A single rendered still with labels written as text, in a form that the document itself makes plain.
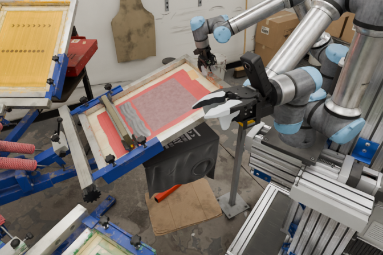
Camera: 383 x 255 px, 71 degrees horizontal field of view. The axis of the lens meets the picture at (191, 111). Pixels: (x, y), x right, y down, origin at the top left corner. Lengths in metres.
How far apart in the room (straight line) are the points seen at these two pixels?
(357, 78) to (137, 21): 2.83
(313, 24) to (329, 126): 0.35
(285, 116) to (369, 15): 0.34
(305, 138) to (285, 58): 0.42
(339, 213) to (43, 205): 2.31
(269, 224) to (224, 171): 0.76
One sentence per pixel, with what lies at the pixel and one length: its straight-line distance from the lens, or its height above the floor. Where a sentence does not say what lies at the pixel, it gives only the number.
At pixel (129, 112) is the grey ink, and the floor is 1.11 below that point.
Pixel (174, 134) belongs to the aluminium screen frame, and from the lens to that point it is 1.31.
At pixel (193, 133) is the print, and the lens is 1.65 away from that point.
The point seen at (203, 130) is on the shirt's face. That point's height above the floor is 0.95.
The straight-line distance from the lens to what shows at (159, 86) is 1.69.
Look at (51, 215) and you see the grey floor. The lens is 2.68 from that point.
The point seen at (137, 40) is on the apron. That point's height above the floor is 0.79.
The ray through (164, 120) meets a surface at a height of 1.14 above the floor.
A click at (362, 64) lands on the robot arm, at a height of 1.67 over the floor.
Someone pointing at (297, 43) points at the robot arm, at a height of 1.71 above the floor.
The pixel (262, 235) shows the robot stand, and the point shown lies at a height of 0.21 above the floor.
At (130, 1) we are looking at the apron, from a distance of 3.40.
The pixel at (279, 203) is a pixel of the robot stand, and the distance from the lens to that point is 2.32.
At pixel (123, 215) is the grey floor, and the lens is 2.48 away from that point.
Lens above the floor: 2.01
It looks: 35 degrees down
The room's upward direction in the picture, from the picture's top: straight up
